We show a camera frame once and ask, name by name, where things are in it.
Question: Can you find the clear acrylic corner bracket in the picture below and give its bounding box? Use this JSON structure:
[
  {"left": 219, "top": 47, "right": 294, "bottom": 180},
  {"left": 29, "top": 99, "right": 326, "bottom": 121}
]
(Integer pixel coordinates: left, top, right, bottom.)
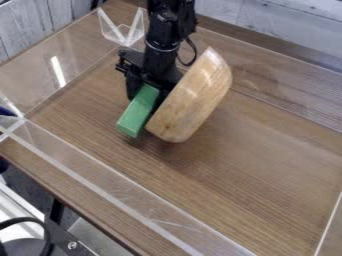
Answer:
[{"left": 96, "top": 8, "right": 146, "bottom": 47}]

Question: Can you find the clear acrylic front barrier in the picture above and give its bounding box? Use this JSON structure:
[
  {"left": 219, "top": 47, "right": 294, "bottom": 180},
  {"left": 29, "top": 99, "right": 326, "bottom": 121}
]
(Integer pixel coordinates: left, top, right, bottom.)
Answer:
[{"left": 0, "top": 96, "right": 255, "bottom": 256}]

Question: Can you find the grey metal base plate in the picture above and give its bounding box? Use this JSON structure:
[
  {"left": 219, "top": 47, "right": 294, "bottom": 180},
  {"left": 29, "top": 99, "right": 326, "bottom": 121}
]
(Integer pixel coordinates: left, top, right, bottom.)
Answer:
[{"left": 44, "top": 219, "right": 99, "bottom": 256}]

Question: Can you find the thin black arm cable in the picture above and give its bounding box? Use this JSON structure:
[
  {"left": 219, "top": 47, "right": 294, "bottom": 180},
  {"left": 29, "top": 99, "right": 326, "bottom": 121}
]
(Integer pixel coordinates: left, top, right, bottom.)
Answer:
[{"left": 176, "top": 36, "right": 199, "bottom": 67}]

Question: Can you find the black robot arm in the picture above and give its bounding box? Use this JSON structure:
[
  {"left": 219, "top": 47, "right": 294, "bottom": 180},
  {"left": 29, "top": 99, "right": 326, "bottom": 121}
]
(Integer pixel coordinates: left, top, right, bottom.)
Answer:
[{"left": 116, "top": 0, "right": 198, "bottom": 100}]

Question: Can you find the green rectangular block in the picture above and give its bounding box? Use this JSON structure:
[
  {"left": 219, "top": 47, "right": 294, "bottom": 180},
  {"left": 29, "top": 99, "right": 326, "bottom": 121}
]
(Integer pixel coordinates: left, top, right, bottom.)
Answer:
[{"left": 116, "top": 84, "right": 159, "bottom": 138}]

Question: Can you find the black table leg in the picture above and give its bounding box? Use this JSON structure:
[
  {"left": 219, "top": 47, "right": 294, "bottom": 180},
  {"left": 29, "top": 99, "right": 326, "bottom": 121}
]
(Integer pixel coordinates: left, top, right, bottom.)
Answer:
[{"left": 50, "top": 199, "right": 64, "bottom": 225}]

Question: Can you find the black cable loop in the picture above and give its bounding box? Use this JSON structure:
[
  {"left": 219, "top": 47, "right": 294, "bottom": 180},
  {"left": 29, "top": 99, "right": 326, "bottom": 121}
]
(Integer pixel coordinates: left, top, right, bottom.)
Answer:
[{"left": 0, "top": 217, "right": 55, "bottom": 256}]

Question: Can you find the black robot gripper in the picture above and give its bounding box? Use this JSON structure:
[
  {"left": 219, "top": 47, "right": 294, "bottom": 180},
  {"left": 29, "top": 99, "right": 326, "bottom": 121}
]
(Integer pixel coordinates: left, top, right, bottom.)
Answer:
[{"left": 116, "top": 41, "right": 183, "bottom": 100}]

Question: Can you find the brown wooden bowl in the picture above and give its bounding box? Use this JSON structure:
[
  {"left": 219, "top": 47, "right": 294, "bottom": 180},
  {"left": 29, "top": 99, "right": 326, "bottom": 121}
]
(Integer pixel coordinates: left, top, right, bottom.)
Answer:
[{"left": 146, "top": 47, "right": 233, "bottom": 143}]

